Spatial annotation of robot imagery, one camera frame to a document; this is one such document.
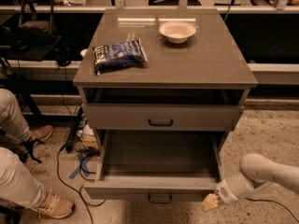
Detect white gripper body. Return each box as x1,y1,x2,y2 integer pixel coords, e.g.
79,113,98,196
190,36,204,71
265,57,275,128
215,171,254,204

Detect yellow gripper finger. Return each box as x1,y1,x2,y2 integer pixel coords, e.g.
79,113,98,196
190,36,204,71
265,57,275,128
201,193,220,212

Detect grey drawer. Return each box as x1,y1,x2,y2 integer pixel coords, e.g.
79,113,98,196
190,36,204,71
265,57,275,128
82,104,243,132
84,131,225,203

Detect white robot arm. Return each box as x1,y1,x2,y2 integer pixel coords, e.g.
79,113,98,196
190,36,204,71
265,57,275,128
201,153,299,212

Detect grey drawer cabinet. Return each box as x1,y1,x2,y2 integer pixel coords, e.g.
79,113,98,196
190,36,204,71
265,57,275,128
72,8,259,154

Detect tan sneaker lower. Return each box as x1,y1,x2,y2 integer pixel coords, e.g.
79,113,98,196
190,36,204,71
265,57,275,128
33,190,75,219

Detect white bowl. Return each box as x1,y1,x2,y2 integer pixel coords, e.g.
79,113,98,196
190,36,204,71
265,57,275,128
159,21,196,44

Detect blue chip bag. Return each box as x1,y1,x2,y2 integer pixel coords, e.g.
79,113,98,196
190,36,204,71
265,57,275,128
93,39,147,75

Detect tan shoe upper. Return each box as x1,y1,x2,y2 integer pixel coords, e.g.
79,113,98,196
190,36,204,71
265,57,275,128
30,125,53,142

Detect person's lower leg beige trousers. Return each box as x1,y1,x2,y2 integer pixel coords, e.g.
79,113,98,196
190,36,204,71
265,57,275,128
0,147,46,208

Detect person's leg beige trousers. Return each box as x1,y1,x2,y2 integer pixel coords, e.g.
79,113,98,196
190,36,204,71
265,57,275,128
0,89,32,141
0,147,46,208

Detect black headphones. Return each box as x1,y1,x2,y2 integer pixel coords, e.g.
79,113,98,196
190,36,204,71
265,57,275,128
54,48,72,67

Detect person's upper leg beige trousers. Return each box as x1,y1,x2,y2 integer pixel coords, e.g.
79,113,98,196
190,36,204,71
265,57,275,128
0,89,32,141

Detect black bag on shelf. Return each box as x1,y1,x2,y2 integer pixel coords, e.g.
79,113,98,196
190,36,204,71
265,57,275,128
16,0,55,45

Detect black cable right floor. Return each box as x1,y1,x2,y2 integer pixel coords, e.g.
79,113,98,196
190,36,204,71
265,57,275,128
246,197,299,224

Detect black floor cable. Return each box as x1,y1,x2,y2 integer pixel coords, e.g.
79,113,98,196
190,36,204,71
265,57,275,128
55,144,107,224

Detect wire basket with items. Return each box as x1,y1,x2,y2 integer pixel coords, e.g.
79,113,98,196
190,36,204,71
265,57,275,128
64,107,100,153

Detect black strap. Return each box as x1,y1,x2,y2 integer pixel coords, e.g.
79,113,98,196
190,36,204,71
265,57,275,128
18,138,46,164

